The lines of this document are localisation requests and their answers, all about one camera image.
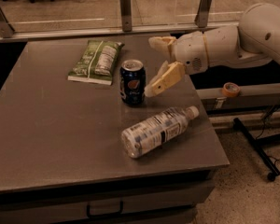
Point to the right metal glass bracket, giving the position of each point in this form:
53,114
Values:
202,15

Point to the blue pepsi can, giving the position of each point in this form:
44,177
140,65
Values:
132,82

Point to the green chip bag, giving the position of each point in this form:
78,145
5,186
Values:
97,62

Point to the clear plastic water bottle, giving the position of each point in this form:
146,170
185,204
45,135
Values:
153,132

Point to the black stand leg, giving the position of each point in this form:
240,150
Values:
258,143

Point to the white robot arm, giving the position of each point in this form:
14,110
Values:
253,42

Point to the black drawer handle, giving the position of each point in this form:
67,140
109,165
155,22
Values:
102,209

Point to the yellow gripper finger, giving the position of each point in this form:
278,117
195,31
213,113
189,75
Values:
162,44
168,75

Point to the orange tape roll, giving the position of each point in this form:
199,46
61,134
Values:
231,90

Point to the middle metal glass bracket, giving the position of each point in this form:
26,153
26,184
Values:
126,15

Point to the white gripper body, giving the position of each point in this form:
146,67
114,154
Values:
189,51

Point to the grey cabinet drawer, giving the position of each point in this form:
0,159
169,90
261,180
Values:
168,205

